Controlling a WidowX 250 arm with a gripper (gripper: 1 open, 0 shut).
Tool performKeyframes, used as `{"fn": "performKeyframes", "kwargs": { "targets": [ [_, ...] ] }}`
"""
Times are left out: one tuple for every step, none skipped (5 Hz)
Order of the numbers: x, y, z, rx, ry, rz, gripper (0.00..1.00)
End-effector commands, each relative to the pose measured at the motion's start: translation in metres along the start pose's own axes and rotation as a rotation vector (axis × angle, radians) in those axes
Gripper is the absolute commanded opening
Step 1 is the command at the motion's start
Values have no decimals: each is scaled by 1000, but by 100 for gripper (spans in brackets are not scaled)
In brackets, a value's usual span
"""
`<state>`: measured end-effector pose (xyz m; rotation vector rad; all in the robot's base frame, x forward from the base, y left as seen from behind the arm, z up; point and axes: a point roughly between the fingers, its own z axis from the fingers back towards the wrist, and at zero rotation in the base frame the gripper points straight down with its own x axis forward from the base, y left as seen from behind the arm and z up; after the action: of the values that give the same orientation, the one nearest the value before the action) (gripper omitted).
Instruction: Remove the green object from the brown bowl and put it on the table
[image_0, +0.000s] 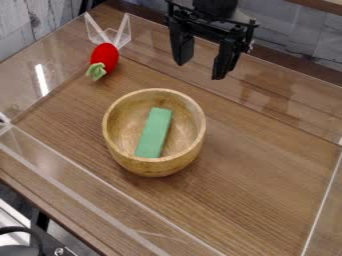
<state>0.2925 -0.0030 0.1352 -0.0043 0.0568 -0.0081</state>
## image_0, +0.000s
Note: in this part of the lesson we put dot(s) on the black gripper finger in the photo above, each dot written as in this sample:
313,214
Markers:
182,42
226,58

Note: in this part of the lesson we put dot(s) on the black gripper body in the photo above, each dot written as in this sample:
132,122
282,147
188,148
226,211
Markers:
214,20

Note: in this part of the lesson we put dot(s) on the green rectangular block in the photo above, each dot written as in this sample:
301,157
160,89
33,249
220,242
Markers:
154,134

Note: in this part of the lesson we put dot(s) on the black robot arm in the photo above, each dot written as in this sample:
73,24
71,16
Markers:
216,21

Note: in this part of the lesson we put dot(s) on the brown wooden bowl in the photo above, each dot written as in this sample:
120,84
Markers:
123,123

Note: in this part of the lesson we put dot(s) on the red plush radish toy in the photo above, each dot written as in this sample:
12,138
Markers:
104,59

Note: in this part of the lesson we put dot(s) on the clear acrylic corner bracket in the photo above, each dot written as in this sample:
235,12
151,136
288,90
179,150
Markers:
117,37

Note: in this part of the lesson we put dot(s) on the clear acrylic tray wall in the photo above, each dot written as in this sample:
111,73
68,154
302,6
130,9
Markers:
112,222

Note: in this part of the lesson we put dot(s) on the black table leg bracket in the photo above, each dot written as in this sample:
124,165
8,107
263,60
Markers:
59,243

